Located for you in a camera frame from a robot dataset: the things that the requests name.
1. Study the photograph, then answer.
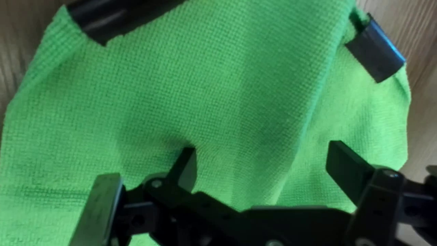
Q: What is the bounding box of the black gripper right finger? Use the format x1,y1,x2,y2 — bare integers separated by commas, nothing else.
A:
344,12,407,84

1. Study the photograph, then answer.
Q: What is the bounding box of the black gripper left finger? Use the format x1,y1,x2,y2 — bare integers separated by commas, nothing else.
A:
67,0,186,46

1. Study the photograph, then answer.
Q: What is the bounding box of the green microfiber cloth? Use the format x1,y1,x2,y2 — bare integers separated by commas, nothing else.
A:
0,0,414,246

